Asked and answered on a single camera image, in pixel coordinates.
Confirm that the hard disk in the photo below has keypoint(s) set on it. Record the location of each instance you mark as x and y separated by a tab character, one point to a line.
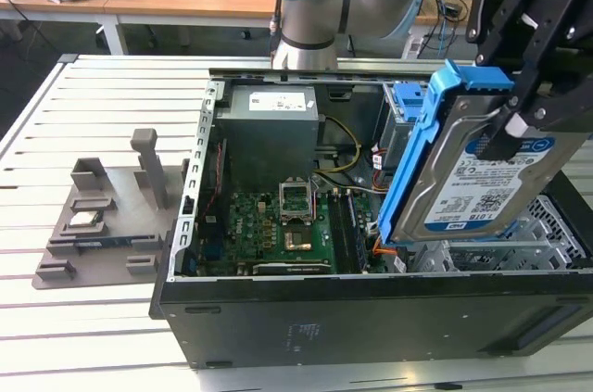
445	179

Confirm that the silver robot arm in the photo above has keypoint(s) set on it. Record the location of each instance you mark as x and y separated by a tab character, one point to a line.
306	16

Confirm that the blue disk carrier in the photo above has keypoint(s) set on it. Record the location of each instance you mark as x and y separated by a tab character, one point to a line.
407	104

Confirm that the grey disk bay cage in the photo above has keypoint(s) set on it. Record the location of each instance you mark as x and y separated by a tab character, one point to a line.
396	146

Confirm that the silver disk bay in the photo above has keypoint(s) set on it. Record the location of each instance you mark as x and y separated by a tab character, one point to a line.
486	257

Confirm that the wooden desk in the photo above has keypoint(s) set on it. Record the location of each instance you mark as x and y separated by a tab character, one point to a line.
153	5
458	16

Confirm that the installed RAM stick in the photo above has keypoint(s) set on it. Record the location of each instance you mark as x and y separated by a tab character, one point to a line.
359	234

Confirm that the black RAM slot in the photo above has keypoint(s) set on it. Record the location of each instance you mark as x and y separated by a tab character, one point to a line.
340	234

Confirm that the CPU socket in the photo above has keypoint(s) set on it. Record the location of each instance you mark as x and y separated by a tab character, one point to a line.
297	239

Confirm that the grey power supply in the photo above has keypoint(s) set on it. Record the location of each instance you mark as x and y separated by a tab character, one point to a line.
264	142

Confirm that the black graphics card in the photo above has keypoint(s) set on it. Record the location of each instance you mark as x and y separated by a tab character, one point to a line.
287	268

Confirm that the black PC case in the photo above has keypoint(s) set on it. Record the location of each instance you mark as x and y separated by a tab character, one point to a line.
324	322

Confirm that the green motherboard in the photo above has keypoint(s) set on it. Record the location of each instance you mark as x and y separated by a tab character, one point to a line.
250	230

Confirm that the grey parts rack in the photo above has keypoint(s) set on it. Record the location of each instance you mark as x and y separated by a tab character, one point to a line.
116	225

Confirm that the silver CPU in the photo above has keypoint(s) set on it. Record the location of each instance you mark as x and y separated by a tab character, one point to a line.
84	219

